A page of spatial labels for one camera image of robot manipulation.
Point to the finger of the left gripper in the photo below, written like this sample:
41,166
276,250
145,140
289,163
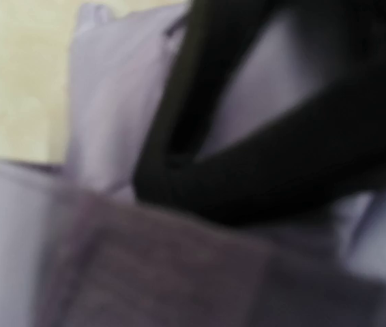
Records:
301,161

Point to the lavender folding umbrella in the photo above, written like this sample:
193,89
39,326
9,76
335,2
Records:
77,246

